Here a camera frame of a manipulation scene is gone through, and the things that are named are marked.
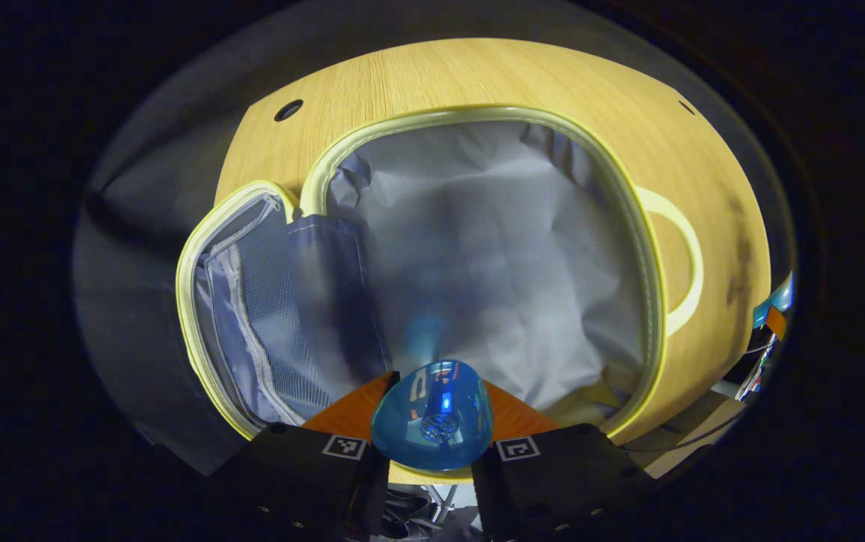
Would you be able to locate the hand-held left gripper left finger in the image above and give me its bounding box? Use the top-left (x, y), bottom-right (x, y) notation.
top-left (210, 370), bottom-right (401, 542)

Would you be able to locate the tan box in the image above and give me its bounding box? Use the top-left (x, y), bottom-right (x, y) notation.
top-left (624, 388), bottom-right (748, 479)

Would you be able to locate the blue skin care bottle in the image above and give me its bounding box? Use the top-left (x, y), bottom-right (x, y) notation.
top-left (370, 360), bottom-right (495, 473)

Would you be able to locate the teal and orange object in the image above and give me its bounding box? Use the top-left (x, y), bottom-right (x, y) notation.
top-left (751, 271), bottom-right (795, 341)

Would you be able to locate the cream white suitcase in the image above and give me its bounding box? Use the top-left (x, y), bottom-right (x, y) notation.
top-left (175, 105), bottom-right (705, 484)

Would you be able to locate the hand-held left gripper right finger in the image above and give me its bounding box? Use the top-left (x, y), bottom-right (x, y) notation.
top-left (470, 380), bottom-right (656, 542)

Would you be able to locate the grey metal frame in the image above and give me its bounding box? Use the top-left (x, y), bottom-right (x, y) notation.
top-left (379, 482), bottom-right (482, 542)

